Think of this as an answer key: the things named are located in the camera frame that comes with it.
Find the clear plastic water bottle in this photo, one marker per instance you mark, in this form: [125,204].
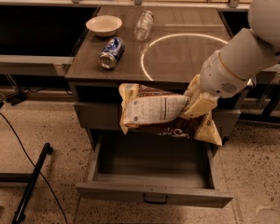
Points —
[143,27]

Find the open lower grey drawer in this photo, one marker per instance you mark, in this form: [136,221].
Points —
[153,169]

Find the white ceramic bowl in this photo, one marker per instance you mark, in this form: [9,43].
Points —
[104,25]

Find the closed upper grey drawer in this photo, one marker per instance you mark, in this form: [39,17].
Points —
[107,117]

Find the brown chip bag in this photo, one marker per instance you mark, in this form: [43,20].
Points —
[157,111]

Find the black metal stand leg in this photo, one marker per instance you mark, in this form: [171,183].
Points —
[19,214]

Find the grey metal rail frame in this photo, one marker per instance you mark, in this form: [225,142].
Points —
[34,65]

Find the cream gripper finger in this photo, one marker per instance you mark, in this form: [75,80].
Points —
[200,104]
[193,86]

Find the blue soda can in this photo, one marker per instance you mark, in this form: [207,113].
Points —
[111,53]

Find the grey drawer cabinet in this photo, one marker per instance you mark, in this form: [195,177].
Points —
[182,38]

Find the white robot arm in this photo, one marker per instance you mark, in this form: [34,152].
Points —
[227,71]

